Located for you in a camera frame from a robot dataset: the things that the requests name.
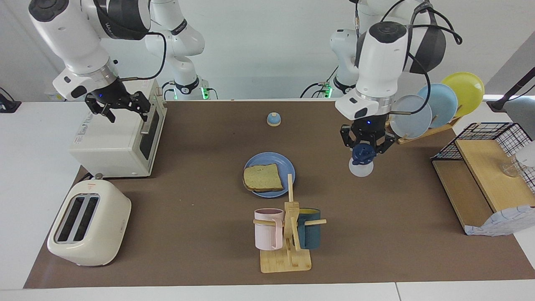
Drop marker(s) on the wooden mug rack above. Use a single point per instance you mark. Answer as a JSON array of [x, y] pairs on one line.
[[286, 261]]

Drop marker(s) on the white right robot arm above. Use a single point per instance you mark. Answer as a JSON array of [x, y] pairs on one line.
[[67, 37]]

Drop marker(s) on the cream two-slot toaster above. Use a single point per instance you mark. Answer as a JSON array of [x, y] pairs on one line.
[[104, 225]]

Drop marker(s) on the yellow round plate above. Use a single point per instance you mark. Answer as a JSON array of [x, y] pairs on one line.
[[470, 92]]

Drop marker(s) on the black device on side table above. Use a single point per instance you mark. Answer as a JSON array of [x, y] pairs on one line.
[[8, 104]]

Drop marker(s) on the pink mug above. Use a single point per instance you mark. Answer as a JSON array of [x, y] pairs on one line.
[[267, 234]]

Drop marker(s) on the small blue call bell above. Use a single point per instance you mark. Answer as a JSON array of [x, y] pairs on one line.
[[273, 120]]

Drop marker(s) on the grey round plate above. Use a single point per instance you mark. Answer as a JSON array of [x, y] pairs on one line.
[[413, 123]]

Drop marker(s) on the white box by wall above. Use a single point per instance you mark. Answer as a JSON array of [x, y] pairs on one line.
[[51, 97]]

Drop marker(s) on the clear glass cup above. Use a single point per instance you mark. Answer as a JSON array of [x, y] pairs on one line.
[[510, 169]]

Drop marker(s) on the white object on shelf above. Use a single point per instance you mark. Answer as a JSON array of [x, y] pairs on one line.
[[526, 154]]

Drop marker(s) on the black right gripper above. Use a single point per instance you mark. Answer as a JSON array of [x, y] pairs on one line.
[[106, 94]]

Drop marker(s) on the toasted bread slice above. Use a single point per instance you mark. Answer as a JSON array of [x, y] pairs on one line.
[[263, 177]]

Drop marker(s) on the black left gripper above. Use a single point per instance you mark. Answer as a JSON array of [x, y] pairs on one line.
[[368, 127]]

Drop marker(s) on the brown table mat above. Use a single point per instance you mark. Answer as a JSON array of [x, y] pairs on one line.
[[200, 209]]

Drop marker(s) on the seasoning bottle with blue cap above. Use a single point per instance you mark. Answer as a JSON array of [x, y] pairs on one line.
[[361, 169]]

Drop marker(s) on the white toaster oven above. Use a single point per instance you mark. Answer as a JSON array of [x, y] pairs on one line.
[[108, 146]]

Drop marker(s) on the light blue round plate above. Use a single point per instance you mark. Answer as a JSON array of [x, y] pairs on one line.
[[443, 102]]

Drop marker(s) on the teal mug with yellow inside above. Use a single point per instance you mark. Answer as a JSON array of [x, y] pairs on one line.
[[311, 234]]

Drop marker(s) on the wooden plate rack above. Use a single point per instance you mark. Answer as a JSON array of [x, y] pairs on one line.
[[422, 134]]

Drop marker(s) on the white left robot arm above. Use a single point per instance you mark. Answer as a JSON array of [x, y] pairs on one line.
[[382, 62]]

